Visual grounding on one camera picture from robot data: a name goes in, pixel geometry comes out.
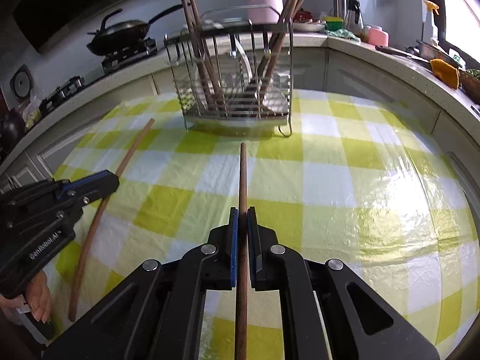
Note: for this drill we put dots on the steel thermos bottle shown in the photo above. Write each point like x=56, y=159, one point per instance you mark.
x=340, y=8

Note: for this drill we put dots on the white plate in rack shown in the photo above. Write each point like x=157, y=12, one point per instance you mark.
x=266, y=94

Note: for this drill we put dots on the metal wire utensil rack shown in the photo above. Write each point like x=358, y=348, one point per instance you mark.
x=236, y=45

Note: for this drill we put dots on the wicker basket with greens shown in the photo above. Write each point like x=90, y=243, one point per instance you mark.
x=470, y=83

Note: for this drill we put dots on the black wok pan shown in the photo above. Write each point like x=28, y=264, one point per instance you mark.
x=116, y=37

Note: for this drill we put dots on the person's left hand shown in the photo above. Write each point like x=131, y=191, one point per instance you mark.
x=37, y=296

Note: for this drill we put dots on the green yellow sponge box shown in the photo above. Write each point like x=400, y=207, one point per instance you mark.
x=333, y=23

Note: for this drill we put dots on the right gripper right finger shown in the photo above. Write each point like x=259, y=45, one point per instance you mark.
x=327, y=310

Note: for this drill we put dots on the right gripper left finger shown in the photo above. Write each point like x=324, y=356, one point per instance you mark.
x=156, y=312

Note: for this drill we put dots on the black gas stove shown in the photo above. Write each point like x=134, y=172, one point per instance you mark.
x=112, y=63

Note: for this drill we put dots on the pink container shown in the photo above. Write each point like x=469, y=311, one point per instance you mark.
x=377, y=36

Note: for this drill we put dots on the yellow spray bottle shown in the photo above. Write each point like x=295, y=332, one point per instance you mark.
x=430, y=30

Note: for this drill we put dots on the orange cloth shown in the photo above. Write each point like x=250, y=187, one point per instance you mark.
x=448, y=74

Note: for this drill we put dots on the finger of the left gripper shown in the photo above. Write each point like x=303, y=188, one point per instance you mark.
x=96, y=195
x=98, y=181

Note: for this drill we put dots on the green checkered tablecloth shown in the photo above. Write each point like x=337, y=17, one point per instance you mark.
x=356, y=180

